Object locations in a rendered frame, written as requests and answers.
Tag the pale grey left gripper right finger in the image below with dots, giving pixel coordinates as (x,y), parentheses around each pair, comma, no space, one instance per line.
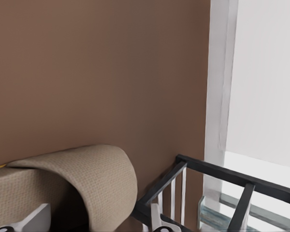
(156,221)

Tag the silver post foot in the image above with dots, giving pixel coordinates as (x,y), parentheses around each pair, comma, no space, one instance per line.
(215,215)

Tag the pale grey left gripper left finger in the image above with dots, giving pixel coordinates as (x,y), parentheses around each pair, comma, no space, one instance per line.
(39,218)

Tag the black shoe rack white slats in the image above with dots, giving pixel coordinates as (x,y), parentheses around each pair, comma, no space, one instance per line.
(222,170)

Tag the silver frame post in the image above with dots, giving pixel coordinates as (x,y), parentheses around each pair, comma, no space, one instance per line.
(220,72)

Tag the beige woven shoe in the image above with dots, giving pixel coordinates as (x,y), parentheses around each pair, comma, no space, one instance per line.
(104,174)

